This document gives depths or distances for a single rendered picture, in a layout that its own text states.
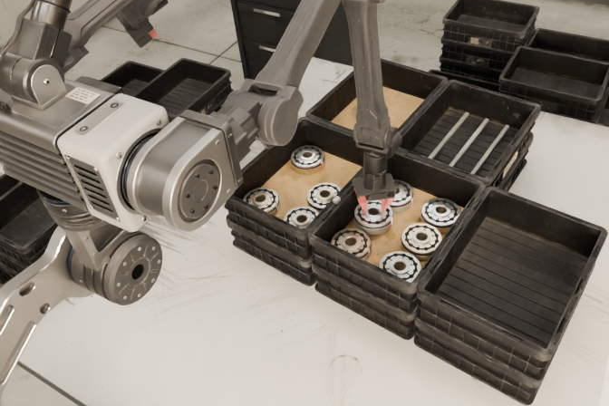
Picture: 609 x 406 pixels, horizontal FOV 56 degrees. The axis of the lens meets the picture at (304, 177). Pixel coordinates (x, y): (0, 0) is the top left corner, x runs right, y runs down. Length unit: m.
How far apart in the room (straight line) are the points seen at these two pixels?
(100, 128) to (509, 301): 1.01
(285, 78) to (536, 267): 0.86
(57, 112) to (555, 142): 1.63
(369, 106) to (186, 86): 1.67
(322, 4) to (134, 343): 1.01
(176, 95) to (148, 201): 2.02
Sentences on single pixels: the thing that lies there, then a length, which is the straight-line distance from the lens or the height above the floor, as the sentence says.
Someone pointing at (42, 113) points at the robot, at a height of 1.53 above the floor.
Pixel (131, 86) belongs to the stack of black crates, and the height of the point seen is 0.38.
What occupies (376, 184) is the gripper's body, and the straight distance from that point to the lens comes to 1.43.
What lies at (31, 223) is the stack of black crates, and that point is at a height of 0.49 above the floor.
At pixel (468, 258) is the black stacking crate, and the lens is 1.52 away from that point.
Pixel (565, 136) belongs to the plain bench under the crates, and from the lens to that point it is 2.15.
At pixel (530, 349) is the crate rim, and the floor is 0.93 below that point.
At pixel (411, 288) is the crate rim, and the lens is 1.32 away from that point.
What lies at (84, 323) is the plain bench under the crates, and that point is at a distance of 1.71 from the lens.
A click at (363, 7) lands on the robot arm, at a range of 1.18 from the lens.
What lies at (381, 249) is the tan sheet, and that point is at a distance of 1.52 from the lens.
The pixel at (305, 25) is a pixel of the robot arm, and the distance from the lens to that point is 1.00.
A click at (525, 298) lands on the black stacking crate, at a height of 0.83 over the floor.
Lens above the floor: 1.99
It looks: 42 degrees down
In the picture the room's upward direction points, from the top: 6 degrees counter-clockwise
